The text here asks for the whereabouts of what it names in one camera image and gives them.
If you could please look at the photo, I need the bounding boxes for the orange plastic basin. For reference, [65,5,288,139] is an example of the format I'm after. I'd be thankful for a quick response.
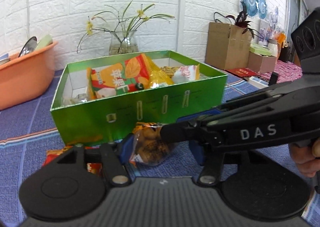
[0,41,58,110]

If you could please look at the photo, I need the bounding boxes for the yellow bread snack packet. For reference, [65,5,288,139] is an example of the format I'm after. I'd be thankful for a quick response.
[143,55,174,89]

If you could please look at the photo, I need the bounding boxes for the red booklet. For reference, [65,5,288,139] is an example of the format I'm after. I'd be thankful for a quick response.
[226,68,257,78]

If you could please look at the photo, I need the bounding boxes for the green open cardboard box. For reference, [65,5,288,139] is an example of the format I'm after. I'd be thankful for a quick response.
[50,51,227,146]

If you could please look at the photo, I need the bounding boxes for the brown paper bag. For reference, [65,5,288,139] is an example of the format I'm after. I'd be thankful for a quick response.
[205,22,252,70]

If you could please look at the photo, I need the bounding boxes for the clear date pastry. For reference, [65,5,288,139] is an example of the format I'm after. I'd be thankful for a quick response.
[61,93,88,106]

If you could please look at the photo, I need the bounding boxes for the pink patterned cloth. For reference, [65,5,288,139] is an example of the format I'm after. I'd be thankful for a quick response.
[260,61,304,84]

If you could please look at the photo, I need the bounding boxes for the clear bag brown nuts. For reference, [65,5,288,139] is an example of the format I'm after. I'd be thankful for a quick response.
[129,122,176,166]

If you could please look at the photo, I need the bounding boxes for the white power strip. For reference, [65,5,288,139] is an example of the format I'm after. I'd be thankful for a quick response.
[248,77,268,89]

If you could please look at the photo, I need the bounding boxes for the green flat box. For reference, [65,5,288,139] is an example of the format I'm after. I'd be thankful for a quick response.
[249,43,272,56]

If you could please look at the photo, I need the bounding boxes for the white thermos bottle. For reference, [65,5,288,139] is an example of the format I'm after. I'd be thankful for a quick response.
[268,39,278,58]

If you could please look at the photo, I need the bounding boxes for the black power adapter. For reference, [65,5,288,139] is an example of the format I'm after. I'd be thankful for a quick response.
[268,72,279,86]

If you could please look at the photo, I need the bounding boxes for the metal bowl in basin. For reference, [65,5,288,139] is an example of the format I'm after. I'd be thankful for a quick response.
[18,37,37,57]

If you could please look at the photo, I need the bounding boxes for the red snack bag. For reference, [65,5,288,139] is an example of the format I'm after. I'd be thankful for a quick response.
[42,146,103,177]

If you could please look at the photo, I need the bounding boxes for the person's right hand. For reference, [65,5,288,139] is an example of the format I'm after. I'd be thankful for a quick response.
[289,139,320,178]

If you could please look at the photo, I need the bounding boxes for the orange apple chips bag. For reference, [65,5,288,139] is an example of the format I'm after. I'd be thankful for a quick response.
[86,53,151,99]

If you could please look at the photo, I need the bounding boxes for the blue checked tablecloth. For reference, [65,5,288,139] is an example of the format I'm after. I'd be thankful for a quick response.
[0,68,320,227]

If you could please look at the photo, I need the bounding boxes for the glass vase with orchid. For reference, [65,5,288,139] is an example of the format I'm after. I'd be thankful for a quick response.
[76,1,175,55]

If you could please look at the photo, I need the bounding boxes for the small cardboard box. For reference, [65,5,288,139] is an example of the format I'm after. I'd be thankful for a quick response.
[247,52,277,74]

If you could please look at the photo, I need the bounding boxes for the white red snack packet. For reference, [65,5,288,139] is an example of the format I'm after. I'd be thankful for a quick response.
[172,65,200,84]

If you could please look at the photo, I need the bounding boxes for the dark purple plant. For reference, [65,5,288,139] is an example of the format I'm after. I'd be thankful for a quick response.
[213,11,263,39]

